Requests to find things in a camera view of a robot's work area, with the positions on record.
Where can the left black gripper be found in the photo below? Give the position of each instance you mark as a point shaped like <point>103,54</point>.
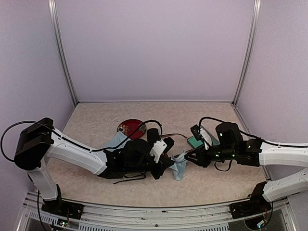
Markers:
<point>163,166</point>

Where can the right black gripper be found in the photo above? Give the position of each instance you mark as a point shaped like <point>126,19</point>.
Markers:
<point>202,160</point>

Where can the grey green glasses case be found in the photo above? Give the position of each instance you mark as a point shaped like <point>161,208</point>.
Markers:
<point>195,144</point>

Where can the light blue cleaning cloth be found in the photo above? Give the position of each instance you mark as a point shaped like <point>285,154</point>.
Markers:
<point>179,166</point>

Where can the brown frame sunglasses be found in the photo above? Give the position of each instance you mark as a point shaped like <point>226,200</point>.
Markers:
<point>174,134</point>

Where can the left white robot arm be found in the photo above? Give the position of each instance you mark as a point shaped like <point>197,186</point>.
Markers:
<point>127,160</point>

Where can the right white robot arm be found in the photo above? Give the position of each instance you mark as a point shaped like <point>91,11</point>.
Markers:
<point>254,152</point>

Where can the red floral round case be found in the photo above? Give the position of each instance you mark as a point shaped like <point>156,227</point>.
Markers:
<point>131,128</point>

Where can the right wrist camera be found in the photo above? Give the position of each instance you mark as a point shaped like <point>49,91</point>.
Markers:
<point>201,134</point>

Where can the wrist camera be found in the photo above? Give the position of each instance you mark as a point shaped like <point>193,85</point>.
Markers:
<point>161,147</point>
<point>201,134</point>

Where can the black frame glasses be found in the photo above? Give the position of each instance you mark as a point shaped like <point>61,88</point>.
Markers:
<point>132,179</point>

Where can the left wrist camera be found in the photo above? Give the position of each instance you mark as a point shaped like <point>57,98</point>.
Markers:
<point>161,147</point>

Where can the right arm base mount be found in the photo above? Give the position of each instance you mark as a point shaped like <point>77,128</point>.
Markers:
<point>254,205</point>

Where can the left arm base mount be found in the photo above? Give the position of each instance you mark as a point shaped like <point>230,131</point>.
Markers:
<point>62,207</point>

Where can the front aluminium rail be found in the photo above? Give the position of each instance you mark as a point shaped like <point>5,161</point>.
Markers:
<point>99,217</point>

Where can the right aluminium frame post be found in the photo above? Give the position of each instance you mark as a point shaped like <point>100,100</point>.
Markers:
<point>248,52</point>

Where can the aluminium frame post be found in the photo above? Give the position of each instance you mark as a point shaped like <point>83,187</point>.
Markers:
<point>60,49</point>
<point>248,52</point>

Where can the left aluminium frame post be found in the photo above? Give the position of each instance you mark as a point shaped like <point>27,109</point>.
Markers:
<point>60,49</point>

